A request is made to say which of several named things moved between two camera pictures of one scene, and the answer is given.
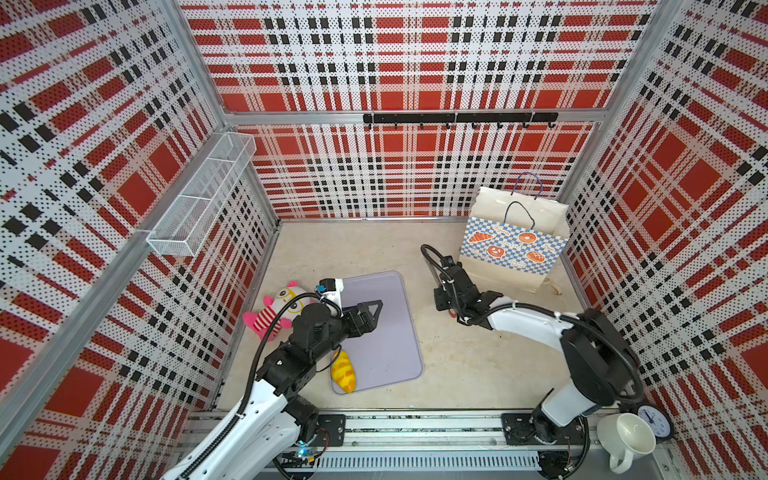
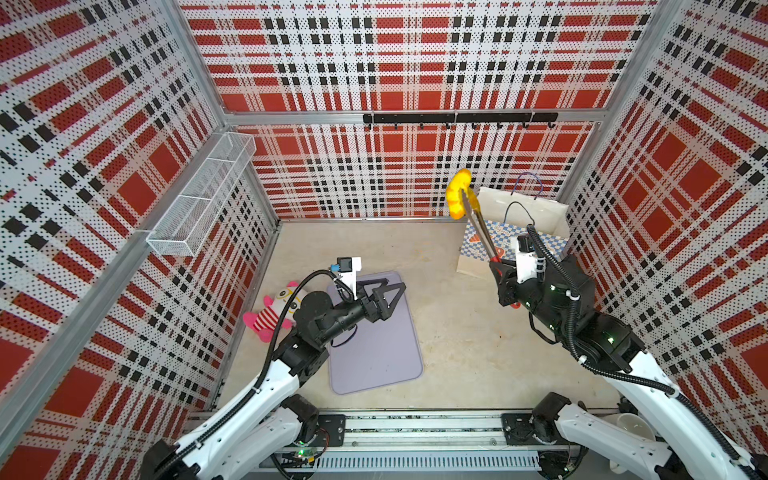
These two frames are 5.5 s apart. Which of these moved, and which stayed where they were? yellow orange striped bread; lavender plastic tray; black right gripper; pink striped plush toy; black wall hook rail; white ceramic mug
Moved: yellow orange striped bread; black right gripper
Stayed: black wall hook rail; white ceramic mug; lavender plastic tray; pink striped plush toy
